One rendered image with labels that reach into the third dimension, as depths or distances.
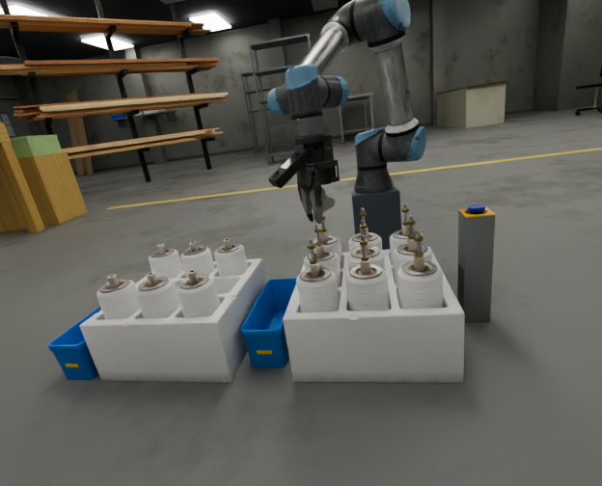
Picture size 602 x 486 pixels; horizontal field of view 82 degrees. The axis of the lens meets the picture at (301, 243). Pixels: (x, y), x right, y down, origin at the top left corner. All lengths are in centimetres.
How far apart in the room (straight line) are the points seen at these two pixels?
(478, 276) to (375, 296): 35
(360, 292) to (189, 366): 48
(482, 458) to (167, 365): 73
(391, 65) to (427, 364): 88
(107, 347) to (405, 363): 76
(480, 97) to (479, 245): 751
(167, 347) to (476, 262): 83
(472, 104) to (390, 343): 775
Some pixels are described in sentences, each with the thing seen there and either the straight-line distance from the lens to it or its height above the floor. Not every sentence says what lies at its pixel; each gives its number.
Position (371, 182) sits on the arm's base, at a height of 34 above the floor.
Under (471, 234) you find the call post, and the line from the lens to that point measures 99.
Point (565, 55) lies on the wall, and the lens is 1077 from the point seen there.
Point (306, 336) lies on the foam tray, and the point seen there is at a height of 13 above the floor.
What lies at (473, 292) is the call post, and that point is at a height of 10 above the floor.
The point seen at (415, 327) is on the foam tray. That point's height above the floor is 15.
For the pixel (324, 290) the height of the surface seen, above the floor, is 23.
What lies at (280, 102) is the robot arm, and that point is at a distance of 100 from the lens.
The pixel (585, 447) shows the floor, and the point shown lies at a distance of 85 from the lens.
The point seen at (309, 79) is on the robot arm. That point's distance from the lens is 84.
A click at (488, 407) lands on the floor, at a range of 87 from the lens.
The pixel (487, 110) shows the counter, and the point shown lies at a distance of 849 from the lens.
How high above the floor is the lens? 60
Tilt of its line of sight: 19 degrees down
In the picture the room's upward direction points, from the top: 8 degrees counter-clockwise
